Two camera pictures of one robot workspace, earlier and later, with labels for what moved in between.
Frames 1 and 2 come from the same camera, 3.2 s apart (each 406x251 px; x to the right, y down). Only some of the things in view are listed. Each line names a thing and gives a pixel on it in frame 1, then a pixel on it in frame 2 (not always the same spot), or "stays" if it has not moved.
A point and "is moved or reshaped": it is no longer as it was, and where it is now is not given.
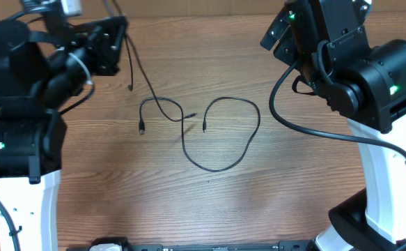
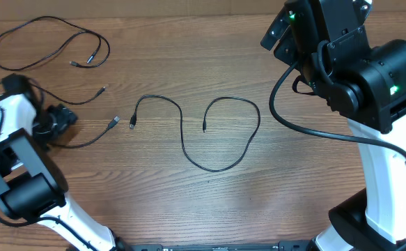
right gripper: x=287 y=54 stays
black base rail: x=122 y=244 stays
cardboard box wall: x=158 y=8 stays
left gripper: x=104 y=58 → x=65 y=117
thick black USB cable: x=142 y=126 is moved or reshaped
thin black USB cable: x=130 y=86 → x=115 y=120
